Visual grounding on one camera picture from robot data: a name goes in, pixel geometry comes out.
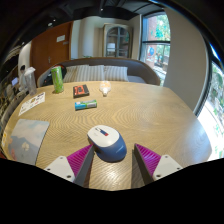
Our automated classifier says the grey curved bench sofa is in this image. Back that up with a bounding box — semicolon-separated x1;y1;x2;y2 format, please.
36;57;162;88

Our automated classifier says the striped cushion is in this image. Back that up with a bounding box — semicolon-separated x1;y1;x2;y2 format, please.
63;64;106;83
103;65;130;83

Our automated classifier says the white and blue computer mouse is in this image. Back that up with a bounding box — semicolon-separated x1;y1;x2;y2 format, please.
87;124;128;163

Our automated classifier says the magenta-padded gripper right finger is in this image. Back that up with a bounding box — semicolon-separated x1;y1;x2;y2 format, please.
133;143;184;186

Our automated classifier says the white sticker sheet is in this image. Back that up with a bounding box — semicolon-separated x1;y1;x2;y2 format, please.
18;91;46;117

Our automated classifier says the green drink can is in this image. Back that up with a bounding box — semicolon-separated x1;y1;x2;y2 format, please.
50;65;65;94

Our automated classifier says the black backpack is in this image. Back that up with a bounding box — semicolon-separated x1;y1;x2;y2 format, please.
42;64;68;87

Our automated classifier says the person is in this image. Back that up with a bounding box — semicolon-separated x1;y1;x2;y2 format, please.
18;64;29;91

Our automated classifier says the arched glass door cabinet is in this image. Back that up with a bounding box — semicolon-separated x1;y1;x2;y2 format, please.
102;23;134;59

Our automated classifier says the small teal pack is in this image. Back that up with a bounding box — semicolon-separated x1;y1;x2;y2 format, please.
74;99;98;111

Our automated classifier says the brown wooden door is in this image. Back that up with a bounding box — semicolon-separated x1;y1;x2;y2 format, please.
30;21;74;83

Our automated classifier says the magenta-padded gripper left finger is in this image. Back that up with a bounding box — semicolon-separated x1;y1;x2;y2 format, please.
43;143;97;188

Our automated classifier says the black and red flat box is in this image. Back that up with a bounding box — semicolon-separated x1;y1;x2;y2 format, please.
72;84;91;99

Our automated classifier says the sky print mouse pad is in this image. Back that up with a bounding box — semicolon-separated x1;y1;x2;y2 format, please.
6;118;51;166

